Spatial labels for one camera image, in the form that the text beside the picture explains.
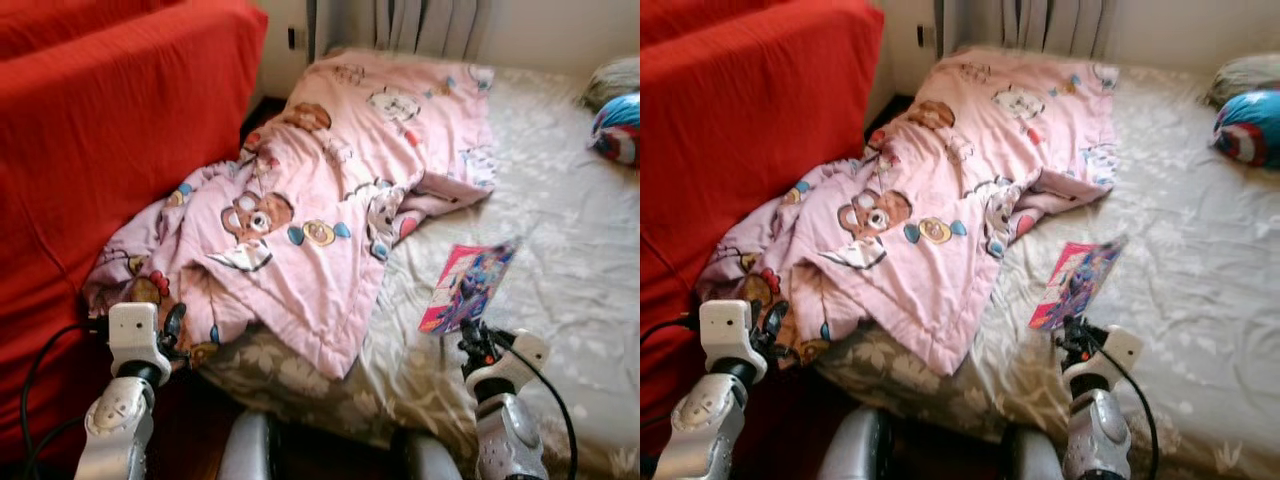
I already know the colourful comic magazine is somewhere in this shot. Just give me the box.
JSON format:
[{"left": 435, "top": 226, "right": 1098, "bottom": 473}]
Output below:
[
  {"left": 418, "top": 238, "right": 521, "bottom": 336},
  {"left": 1028, "top": 235, "right": 1129, "bottom": 333}
]

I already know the pink cartoon print blanket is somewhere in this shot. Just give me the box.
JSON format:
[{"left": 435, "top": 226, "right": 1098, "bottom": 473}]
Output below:
[
  {"left": 83, "top": 48, "right": 498, "bottom": 381},
  {"left": 698, "top": 45, "right": 1119, "bottom": 378}
]

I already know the silver robot right leg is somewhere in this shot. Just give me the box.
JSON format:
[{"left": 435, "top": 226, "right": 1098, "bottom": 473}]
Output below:
[
  {"left": 1000, "top": 425, "right": 1066, "bottom": 480},
  {"left": 393, "top": 428, "right": 463, "bottom": 480}
]

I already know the beige floral bed sheet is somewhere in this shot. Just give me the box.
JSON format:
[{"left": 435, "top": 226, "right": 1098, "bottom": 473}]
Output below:
[
  {"left": 815, "top": 60, "right": 1280, "bottom": 480},
  {"left": 195, "top": 60, "right": 641, "bottom": 480}
]

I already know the red fabric sofa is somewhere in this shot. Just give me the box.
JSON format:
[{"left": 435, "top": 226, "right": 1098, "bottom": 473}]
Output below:
[
  {"left": 0, "top": 0, "right": 269, "bottom": 471},
  {"left": 640, "top": 0, "right": 886, "bottom": 461}
]

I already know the red white teal striped bolster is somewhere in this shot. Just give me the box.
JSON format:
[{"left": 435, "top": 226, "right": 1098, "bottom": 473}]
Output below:
[
  {"left": 590, "top": 92, "right": 641, "bottom": 168},
  {"left": 1212, "top": 90, "right": 1280, "bottom": 169}
]

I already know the beige floral pillow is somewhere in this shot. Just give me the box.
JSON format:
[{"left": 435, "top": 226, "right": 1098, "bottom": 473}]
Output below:
[
  {"left": 583, "top": 55, "right": 641, "bottom": 111},
  {"left": 1205, "top": 53, "right": 1280, "bottom": 109}
]

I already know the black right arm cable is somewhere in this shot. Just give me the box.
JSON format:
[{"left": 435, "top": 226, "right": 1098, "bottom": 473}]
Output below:
[
  {"left": 500, "top": 335, "right": 581, "bottom": 480},
  {"left": 1095, "top": 340, "right": 1161, "bottom": 480}
]

